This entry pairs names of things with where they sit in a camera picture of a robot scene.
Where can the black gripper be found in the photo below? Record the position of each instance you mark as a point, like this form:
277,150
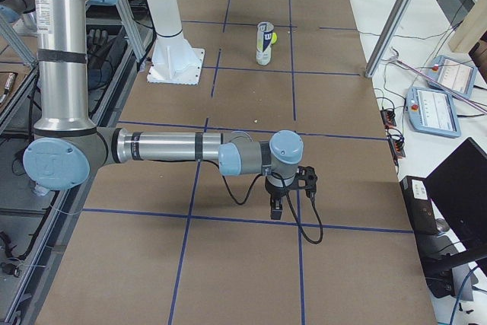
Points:
276,191

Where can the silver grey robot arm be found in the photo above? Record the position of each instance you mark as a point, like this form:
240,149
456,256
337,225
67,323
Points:
69,147

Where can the yellow tennis ball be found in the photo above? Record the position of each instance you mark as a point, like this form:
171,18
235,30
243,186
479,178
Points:
274,38

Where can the clear tennis ball can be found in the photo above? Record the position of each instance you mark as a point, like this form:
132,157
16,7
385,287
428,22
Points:
264,33

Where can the orange black connector block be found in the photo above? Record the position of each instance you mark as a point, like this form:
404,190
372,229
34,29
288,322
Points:
388,117

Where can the black computer box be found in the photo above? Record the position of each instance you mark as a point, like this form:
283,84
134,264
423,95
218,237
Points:
418,205

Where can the near teach pendant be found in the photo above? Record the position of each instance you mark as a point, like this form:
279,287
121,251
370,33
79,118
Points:
432,111

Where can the teach pendant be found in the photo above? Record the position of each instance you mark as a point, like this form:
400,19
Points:
432,111
454,74

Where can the black laptop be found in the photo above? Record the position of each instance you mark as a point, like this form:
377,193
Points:
457,186

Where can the far teach pendant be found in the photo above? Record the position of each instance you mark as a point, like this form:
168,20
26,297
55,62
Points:
454,74

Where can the wooden beam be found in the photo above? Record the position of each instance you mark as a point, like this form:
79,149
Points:
471,30

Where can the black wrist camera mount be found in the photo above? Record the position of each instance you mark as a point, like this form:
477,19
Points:
306,179

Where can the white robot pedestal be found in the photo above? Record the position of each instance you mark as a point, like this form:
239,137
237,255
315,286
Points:
174,60

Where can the aluminium frame post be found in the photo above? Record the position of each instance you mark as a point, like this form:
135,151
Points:
387,34

